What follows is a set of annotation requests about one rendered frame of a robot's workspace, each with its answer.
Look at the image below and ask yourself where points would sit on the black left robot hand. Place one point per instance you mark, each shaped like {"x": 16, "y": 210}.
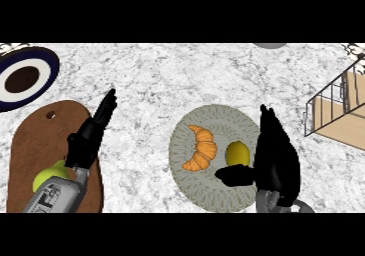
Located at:
{"x": 86, "y": 140}

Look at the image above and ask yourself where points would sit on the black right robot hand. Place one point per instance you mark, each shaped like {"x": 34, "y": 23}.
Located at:
{"x": 275, "y": 156}

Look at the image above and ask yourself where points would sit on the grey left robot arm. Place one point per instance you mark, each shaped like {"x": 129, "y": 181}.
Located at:
{"x": 59, "y": 193}

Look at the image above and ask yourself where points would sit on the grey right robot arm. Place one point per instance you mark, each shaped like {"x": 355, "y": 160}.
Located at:
{"x": 278, "y": 203}

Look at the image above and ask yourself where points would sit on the yellow lemon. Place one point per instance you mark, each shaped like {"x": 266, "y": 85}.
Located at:
{"x": 236, "y": 153}

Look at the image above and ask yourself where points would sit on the grey round woven placemat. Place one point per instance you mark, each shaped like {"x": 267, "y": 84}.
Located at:
{"x": 200, "y": 186}

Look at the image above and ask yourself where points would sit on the brown wooden cutting board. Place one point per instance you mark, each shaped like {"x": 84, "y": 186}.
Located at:
{"x": 31, "y": 156}

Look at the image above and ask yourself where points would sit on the green pear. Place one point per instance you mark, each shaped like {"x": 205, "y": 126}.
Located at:
{"x": 47, "y": 175}

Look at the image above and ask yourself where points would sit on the orange croissant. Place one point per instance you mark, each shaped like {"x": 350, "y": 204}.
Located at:
{"x": 202, "y": 148}

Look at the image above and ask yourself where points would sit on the navy and white plate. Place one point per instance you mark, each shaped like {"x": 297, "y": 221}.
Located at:
{"x": 22, "y": 78}

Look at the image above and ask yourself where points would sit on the black and white patterned object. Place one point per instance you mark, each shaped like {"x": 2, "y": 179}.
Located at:
{"x": 5, "y": 50}

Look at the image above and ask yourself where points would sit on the grey round object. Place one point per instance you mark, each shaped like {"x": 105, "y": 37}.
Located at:
{"x": 269, "y": 45}

